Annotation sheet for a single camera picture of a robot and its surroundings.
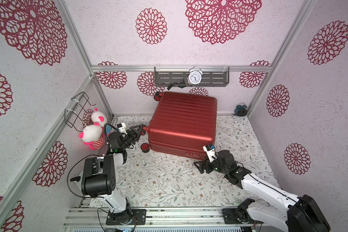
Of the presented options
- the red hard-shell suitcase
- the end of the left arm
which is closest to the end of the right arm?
the red hard-shell suitcase

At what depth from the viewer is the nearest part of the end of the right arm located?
647mm

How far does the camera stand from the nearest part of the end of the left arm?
716mm

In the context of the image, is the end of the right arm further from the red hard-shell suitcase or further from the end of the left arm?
the end of the left arm
